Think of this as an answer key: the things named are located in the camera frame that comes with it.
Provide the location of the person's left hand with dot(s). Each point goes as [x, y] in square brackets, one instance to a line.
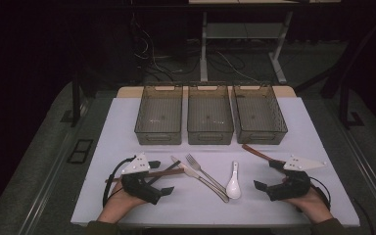
[120, 202]

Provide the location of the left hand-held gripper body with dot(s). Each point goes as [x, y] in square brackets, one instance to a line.
[142, 191]

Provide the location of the steel table knife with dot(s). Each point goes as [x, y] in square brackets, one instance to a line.
[192, 174]

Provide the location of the clear grey plastic bin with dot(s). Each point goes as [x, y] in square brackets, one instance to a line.
[159, 114]
[259, 114]
[210, 114]

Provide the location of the metal floor rail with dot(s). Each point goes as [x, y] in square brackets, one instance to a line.
[48, 182]
[366, 169]

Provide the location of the white metal desk frame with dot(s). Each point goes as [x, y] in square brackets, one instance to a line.
[203, 58]

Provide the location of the black metal stand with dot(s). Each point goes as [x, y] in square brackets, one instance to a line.
[75, 104]
[344, 104]

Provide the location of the brown wooden spoon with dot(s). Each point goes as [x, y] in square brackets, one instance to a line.
[258, 153]

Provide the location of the white ceramic spoon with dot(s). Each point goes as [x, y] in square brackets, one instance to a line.
[233, 189]

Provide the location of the person's right hand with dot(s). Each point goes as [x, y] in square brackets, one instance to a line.
[313, 205]

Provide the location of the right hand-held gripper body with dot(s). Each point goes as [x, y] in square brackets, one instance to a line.
[290, 189]

